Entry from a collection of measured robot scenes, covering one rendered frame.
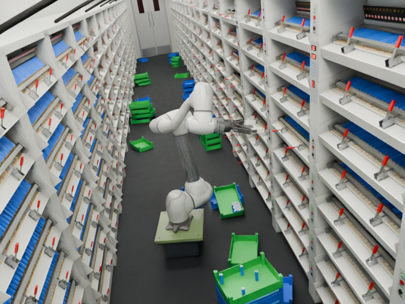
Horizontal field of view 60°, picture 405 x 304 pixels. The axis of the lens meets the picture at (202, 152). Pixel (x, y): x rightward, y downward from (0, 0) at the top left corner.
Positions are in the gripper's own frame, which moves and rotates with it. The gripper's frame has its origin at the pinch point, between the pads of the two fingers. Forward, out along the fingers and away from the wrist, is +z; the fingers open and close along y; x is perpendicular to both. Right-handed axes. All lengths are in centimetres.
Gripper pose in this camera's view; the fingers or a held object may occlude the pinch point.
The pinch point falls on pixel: (257, 126)
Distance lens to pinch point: 205.0
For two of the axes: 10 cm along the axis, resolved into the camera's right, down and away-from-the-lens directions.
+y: 1.5, 4.1, -9.0
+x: 0.8, -9.1, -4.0
